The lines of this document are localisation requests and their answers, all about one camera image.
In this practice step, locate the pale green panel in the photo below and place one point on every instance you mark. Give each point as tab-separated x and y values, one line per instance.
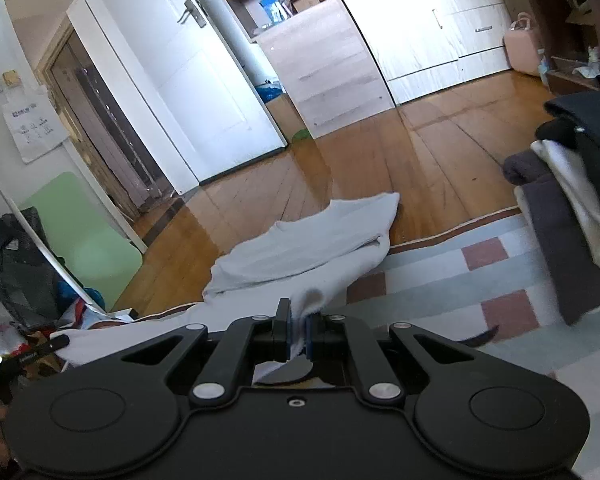
80	240

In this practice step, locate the pale blue bag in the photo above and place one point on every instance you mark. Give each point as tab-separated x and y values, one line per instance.
543	65

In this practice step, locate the white wardrobe with drawers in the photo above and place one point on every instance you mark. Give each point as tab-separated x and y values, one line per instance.
405	35

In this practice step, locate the black mesh basket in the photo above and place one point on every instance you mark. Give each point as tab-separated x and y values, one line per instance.
25	285

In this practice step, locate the pink case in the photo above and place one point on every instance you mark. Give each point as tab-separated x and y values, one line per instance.
522	50

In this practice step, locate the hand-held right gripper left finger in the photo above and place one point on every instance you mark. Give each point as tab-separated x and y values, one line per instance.
282	335

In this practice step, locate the small open cardboard box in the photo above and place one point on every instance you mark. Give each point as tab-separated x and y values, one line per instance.
302	2

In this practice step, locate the checked rug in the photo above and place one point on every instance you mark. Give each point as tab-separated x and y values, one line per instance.
430	280

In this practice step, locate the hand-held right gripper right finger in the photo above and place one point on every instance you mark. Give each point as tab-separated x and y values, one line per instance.
310	340

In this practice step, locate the dark metal door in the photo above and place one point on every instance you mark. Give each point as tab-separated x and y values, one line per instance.
105	135

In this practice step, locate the blue white package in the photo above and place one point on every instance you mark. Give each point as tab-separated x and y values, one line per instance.
274	7

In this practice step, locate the pale grey shirt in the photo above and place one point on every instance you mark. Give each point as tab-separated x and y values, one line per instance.
320	240

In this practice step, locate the white folded garment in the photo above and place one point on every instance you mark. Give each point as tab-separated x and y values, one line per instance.
580	210

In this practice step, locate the pale wood-grain cabinet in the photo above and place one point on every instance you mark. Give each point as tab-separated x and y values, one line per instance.
330	70

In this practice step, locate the white curved pole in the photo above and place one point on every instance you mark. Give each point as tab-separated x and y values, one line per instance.
30	227

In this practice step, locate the blue plastic bag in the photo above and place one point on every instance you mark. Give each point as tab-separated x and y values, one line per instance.
270	92

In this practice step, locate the dark brown folded garment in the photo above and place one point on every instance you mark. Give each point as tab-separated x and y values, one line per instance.
555	260

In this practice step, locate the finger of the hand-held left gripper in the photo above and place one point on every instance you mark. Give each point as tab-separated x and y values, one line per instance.
45	349

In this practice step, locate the white door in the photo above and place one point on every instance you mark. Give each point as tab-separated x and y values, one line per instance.
180	85

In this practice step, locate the dark wooden table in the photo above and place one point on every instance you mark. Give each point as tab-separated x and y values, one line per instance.
555	10

